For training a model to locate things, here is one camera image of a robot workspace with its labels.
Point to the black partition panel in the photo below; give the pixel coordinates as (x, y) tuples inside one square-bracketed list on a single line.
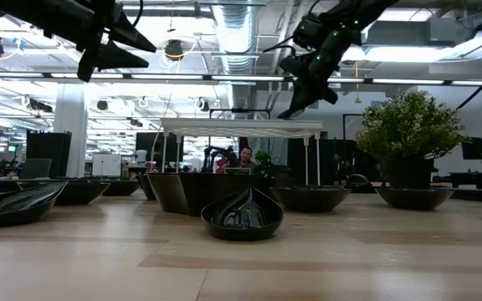
[(333, 159)]

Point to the white water jug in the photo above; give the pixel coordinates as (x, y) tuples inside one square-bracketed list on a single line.
[(141, 158)]

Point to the dark rounded object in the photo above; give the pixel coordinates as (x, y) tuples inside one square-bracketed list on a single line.
[(358, 180)]

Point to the grey laptop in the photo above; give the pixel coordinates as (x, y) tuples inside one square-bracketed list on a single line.
[(237, 171)]

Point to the black monitor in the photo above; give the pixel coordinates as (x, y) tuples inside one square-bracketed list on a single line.
[(474, 149)]

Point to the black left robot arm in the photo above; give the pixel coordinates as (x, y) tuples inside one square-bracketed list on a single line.
[(36, 14)]

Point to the small green background plant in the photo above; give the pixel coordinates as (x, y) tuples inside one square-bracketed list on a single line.
[(263, 159)]

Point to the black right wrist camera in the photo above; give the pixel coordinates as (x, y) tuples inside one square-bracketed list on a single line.
[(308, 31)]

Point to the silver spiral air duct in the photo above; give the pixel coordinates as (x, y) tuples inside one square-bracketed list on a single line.
[(234, 37)]

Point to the black leaf mini plate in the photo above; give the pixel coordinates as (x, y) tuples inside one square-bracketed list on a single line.
[(82, 193), (121, 189), (310, 200), (412, 200)]

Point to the person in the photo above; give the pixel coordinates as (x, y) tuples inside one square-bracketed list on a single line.
[(246, 155)]

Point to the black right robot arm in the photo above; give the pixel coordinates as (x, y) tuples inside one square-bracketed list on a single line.
[(370, 8)]

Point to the tall black cabinet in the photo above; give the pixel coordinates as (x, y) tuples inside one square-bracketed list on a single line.
[(48, 154)]

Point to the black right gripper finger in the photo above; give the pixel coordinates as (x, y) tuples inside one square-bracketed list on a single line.
[(304, 94), (329, 95)]

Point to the green plant in black pot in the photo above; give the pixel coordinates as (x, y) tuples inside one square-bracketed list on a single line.
[(408, 129)]

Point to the white building column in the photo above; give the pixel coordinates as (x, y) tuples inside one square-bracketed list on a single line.
[(70, 125)]

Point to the grey chair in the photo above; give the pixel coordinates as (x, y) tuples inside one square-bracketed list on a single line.
[(35, 169)]

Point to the black wavy square mini plate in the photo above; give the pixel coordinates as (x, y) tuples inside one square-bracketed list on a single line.
[(182, 192), (147, 188)]

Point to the black desk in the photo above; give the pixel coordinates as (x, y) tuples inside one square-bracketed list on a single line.
[(475, 177)]

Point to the black background robot arm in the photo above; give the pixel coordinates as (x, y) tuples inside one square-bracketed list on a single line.
[(211, 154)]

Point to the black teardrop mini plate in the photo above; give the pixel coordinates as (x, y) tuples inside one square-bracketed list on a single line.
[(243, 217), (15, 209)]

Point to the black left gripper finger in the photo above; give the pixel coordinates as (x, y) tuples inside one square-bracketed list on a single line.
[(117, 58), (130, 35)]

